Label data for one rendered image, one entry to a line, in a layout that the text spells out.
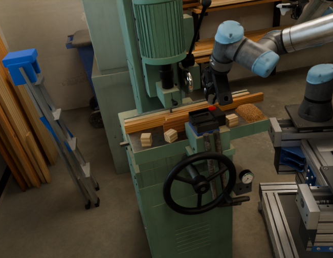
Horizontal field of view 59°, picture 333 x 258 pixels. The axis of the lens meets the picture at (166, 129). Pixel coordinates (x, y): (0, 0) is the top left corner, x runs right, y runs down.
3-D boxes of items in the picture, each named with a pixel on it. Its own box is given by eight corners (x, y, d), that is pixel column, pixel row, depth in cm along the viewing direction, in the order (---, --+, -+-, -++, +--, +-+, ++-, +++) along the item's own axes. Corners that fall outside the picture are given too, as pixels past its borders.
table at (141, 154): (139, 179, 110) (137, 167, 107) (127, 138, 136) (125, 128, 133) (282, 141, 121) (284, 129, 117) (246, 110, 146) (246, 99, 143)
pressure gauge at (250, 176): (241, 188, 132) (241, 175, 128) (237, 183, 135) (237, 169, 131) (253, 185, 133) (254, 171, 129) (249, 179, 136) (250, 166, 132)
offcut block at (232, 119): (229, 127, 123) (229, 119, 121) (224, 124, 126) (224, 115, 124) (238, 124, 124) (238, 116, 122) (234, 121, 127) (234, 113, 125)
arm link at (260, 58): (288, 48, 85) (255, 30, 89) (275, 60, 78) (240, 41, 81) (274, 70, 91) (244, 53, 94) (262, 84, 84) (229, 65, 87)
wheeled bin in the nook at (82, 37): (90, 132, 313) (63, 41, 262) (90, 110, 359) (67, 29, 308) (148, 120, 321) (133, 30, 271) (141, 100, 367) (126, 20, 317)
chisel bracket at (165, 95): (165, 111, 123) (163, 93, 119) (157, 99, 135) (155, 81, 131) (182, 108, 125) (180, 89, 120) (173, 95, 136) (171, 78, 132)
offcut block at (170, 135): (172, 135, 123) (171, 128, 121) (177, 138, 121) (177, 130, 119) (164, 140, 120) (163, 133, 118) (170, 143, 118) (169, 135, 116)
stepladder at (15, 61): (80, 212, 216) (-3, 63, 154) (81, 189, 238) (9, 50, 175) (102, 205, 218) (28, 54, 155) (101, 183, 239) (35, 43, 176)
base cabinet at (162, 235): (158, 285, 161) (137, 190, 124) (138, 210, 210) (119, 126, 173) (233, 260, 169) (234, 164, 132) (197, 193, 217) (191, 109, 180)
